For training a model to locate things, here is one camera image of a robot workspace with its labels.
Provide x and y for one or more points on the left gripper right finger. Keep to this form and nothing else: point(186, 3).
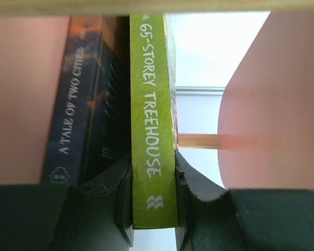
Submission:
point(213, 218)

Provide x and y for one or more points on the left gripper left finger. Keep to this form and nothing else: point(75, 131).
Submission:
point(94, 216)

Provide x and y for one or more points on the dark brown paperback book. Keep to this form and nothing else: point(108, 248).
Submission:
point(90, 126)

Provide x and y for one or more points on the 65-storey treehouse green book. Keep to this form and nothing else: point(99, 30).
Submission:
point(153, 122)

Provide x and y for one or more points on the pink three-tier shelf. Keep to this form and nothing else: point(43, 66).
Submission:
point(265, 118)

